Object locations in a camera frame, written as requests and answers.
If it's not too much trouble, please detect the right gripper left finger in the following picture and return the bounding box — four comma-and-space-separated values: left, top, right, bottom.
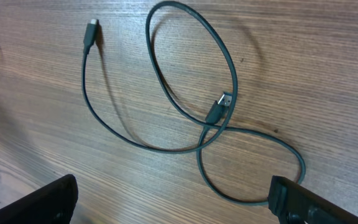
0, 174, 78, 224

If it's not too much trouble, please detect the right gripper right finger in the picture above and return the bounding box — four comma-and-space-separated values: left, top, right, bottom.
268, 176, 358, 224

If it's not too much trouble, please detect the thick black usb cable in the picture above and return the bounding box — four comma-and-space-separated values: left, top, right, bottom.
81, 0, 306, 207

